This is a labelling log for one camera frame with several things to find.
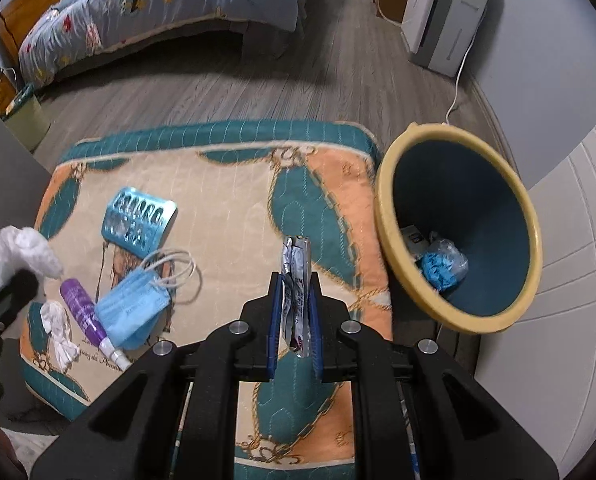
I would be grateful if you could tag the yellow and teal trash bin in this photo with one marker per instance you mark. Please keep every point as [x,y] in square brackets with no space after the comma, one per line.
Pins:
[444,180]

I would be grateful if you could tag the blue pill blister pack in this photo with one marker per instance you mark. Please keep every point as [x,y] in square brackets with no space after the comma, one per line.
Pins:
[137,222]

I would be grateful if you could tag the purple spray bottle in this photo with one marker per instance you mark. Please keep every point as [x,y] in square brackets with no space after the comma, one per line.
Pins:
[82,309]

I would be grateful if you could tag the bed with blue floral duvet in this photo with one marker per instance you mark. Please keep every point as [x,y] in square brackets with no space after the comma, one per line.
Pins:
[70,31]

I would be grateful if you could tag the white tissue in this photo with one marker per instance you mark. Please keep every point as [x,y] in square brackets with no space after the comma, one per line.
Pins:
[27,249]
[56,325]

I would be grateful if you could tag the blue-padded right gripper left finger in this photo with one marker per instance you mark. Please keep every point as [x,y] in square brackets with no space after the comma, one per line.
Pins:
[173,413]

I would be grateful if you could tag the white printed paper box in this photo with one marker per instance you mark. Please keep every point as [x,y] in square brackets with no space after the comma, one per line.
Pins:
[417,242]

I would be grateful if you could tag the clear bag with blue trash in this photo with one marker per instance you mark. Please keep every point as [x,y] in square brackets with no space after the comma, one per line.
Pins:
[443,266]

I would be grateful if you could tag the patterned quilted cushion mat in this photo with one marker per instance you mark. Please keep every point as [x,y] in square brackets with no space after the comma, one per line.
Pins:
[240,187]

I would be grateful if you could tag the silver foil wrapper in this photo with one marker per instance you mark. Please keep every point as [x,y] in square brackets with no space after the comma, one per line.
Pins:
[296,270]

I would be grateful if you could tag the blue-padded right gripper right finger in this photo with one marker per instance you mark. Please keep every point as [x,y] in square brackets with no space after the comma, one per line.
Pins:
[416,412]

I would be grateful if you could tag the white grey air purifier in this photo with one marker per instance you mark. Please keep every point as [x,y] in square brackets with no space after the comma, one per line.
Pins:
[437,33]

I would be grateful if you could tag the blue face mask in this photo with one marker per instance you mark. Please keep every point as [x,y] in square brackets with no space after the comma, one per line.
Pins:
[132,308]

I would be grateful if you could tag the green storage box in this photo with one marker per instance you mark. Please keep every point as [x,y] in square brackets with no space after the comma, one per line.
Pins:
[26,120]

